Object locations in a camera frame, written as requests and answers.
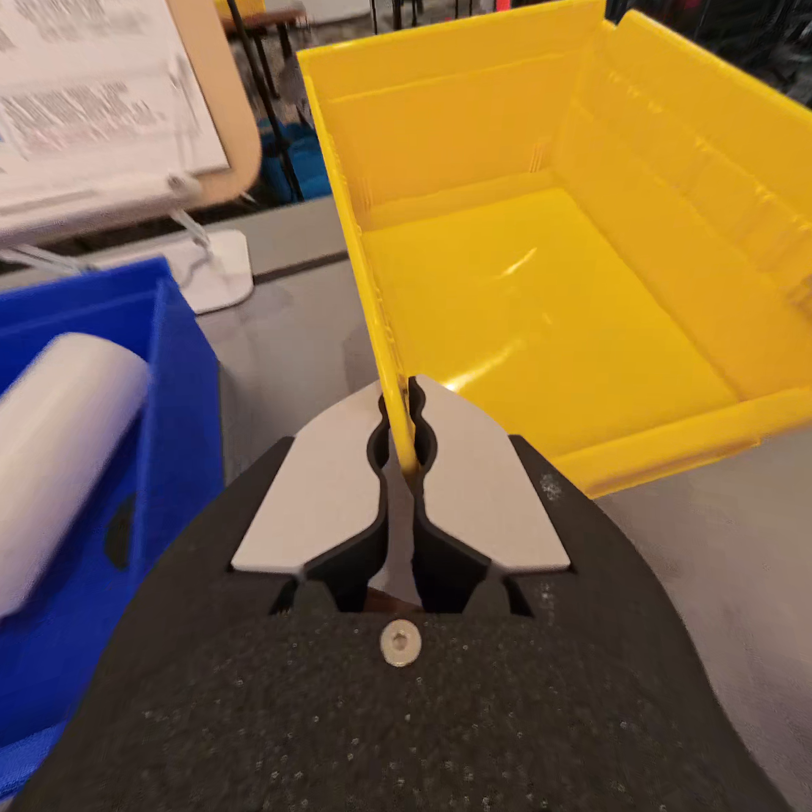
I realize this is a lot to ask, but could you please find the wooden instruction board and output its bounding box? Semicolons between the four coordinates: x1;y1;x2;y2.
0;0;263;247

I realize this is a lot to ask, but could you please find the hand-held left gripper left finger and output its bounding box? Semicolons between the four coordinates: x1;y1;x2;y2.
230;379;392;614

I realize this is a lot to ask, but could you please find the white plastic bottle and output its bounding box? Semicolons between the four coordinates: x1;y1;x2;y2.
0;331;154;620

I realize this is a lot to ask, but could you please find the blue plastic bin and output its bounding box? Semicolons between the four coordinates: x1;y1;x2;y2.
0;255;227;789

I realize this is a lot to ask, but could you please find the instruction board on stand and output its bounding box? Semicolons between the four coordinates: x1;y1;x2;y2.
0;0;231;215

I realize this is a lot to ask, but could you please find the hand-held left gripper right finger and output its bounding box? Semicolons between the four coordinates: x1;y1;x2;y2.
406;374;572;615

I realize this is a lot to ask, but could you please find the yellow plastic bin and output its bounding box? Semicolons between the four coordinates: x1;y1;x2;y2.
296;0;812;501

